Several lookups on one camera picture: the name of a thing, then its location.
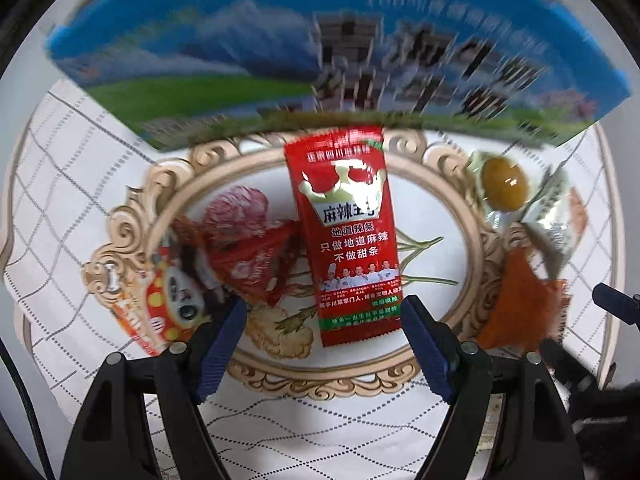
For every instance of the red spicy strip packet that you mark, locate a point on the red spicy strip packet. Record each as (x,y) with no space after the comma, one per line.
(345,240)

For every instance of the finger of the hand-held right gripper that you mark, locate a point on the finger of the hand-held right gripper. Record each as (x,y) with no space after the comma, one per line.
(617,302)
(562,360)

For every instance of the white checked floral tablecloth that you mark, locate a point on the white checked floral tablecloth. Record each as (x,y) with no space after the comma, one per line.
(350,425)

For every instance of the orange cartoon snack packet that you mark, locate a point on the orange cartoon snack packet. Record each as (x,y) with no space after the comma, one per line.
(150,310)

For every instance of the plain orange snack packet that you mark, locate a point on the plain orange snack packet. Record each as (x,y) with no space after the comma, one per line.
(515,305)

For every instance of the dark red snack packet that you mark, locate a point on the dark red snack packet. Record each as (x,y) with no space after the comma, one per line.
(245,265)

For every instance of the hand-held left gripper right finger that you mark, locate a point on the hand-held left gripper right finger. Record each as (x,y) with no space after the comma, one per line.
(425,345)

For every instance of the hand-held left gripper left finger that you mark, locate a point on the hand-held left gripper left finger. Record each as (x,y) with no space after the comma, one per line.
(225,345)

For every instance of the blue printed cardboard box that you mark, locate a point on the blue printed cardboard box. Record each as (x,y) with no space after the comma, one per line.
(200,50)

